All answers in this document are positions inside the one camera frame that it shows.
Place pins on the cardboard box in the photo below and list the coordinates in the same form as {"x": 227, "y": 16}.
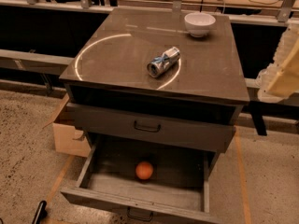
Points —
{"x": 67, "y": 139}

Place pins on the orange fruit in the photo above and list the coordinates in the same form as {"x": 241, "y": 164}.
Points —
{"x": 144, "y": 170}

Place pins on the crushed silver blue can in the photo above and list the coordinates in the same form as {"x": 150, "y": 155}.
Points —
{"x": 164, "y": 62}

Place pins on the black object on floor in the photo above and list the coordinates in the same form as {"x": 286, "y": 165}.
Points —
{"x": 41, "y": 212}

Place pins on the white ceramic bowl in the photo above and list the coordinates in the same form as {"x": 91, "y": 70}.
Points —
{"x": 199, "y": 24}

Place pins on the black middle drawer handle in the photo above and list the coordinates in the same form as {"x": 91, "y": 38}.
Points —
{"x": 138, "y": 214}

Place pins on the closed grey top drawer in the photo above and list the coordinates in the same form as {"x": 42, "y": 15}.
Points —
{"x": 174, "y": 132}

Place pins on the grey metal rail frame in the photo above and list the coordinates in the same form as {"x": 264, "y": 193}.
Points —
{"x": 33, "y": 62}

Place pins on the open grey middle drawer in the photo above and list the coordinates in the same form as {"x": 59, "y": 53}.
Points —
{"x": 176, "y": 193}

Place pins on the black drawer handle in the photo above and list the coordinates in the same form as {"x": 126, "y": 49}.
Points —
{"x": 138, "y": 214}
{"x": 145, "y": 128}

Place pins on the dark grey drawer cabinet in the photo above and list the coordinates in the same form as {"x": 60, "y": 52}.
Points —
{"x": 205, "y": 85}

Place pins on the black top drawer handle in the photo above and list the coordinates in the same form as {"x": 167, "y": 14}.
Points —
{"x": 145, "y": 128}

